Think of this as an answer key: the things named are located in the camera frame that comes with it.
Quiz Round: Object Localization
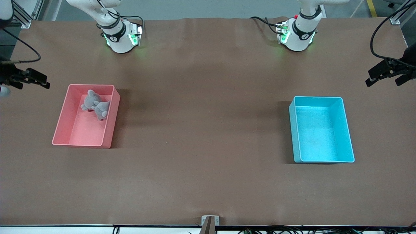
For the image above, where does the brown table cover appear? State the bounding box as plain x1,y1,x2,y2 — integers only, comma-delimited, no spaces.
0,16,416,226

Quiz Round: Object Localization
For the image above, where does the grey plush toy with keyring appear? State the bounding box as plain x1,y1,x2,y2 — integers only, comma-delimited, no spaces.
81,90,101,112

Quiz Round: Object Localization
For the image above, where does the pink plastic box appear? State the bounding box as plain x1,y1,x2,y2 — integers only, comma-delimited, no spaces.
52,84,121,149

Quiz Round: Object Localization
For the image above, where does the brown post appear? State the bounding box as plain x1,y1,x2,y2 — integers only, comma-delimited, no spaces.
201,216,216,234

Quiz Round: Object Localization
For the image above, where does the blue plastic box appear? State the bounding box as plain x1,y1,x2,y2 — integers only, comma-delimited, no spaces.
289,96,355,163

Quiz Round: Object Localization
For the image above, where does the black arm base cable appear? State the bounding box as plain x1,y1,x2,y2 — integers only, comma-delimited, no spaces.
250,16,280,34
120,15,144,33

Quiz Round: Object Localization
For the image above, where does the black right arm base cable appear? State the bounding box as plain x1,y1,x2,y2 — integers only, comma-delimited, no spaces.
120,15,144,33

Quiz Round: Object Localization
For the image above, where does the aluminium frame rail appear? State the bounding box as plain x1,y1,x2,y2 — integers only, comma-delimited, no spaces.
389,0,416,25
12,0,44,29

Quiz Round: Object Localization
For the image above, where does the silver base connector bracket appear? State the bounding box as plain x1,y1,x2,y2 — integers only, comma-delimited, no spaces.
128,22,143,46
276,21,290,44

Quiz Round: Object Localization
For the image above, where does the black left arm base cable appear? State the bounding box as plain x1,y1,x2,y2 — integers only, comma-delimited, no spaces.
250,16,280,34

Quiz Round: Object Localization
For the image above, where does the grey metal clamp bracket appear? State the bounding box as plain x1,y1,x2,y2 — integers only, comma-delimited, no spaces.
201,215,220,226

